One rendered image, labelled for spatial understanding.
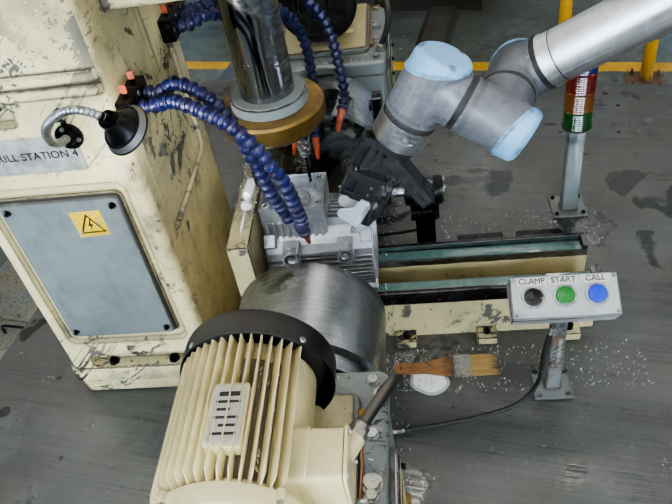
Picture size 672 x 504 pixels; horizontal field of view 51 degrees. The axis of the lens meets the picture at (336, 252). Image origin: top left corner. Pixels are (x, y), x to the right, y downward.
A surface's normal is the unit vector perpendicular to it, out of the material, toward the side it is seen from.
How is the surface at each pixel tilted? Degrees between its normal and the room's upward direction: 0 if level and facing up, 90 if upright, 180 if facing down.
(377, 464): 0
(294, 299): 2
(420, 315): 90
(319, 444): 0
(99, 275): 90
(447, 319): 90
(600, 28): 63
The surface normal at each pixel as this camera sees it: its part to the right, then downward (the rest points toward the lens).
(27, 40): -0.04, 0.69
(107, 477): -0.14, -0.73
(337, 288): 0.35, -0.67
